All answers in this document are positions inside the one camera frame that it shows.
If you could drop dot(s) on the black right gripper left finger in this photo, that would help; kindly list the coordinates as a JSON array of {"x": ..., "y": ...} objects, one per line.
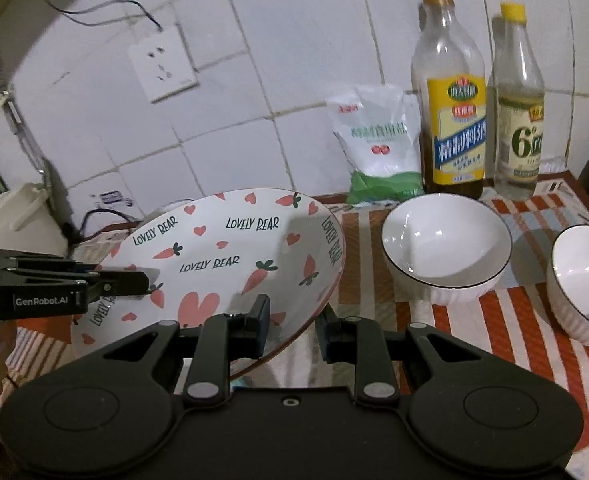
[{"x": 117, "y": 402}]

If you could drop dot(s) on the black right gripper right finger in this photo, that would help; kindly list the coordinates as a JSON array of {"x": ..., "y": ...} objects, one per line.
[{"x": 457, "y": 400}]

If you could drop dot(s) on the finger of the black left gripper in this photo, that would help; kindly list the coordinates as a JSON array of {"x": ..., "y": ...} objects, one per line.
[
  {"x": 121, "y": 283},
  {"x": 32, "y": 261}
]

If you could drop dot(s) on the pink carrot bear plate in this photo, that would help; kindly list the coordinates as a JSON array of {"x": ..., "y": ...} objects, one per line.
[{"x": 218, "y": 255}]

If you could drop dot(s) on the large white ribbed bowl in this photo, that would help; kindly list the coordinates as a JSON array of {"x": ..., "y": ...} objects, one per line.
[{"x": 445, "y": 248}]

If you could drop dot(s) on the white rice cooker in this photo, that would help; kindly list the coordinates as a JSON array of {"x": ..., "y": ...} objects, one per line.
[{"x": 26, "y": 223}]

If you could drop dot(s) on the striped checkered table cloth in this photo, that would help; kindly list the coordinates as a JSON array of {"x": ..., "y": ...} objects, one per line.
[{"x": 515, "y": 321}]

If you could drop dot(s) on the hanging metal tongs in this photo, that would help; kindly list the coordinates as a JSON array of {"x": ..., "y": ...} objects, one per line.
[{"x": 22, "y": 132}]

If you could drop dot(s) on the small white ribbed bowl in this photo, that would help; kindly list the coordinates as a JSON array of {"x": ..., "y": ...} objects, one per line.
[{"x": 567, "y": 282}]

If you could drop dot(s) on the white green salt bag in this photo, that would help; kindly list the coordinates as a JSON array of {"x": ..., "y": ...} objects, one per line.
[{"x": 378, "y": 129}]

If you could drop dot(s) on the clear white vinegar bottle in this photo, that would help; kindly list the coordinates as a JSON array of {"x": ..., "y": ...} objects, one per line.
[{"x": 519, "y": 109}]

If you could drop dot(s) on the yellow label cooking wine bottle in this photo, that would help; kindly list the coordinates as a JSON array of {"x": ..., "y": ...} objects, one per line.
[{"x": 448, "y": 74}]

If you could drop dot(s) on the white wall socket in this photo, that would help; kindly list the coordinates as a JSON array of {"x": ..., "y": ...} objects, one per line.
[{"x": 162, "y": 64}]

